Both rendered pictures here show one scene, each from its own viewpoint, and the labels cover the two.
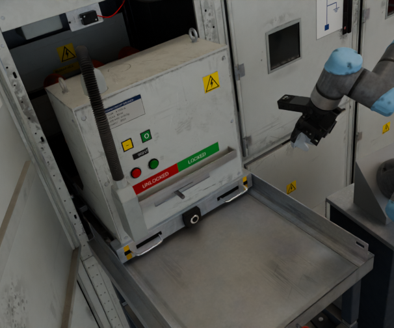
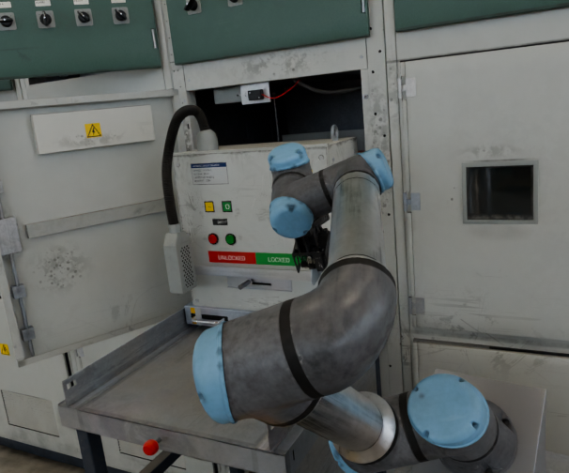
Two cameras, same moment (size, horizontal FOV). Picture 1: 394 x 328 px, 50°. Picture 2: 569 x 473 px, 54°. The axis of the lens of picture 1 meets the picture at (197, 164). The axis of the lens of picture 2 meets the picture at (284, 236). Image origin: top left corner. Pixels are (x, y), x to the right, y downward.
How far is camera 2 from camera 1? 1.33 m
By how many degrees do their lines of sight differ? 55
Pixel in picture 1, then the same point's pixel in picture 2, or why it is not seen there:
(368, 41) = not seen: outside the picture
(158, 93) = (243, 168)
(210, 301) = (163, 377)
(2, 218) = (98, 210)
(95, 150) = (183, 198)
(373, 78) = (284, 181)
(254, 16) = (443, 136)
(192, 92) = not seen: hidden behind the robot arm
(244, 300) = (172, 393)
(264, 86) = (453, 238)
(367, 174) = not seen: hidden behind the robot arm
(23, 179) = (147, 202)
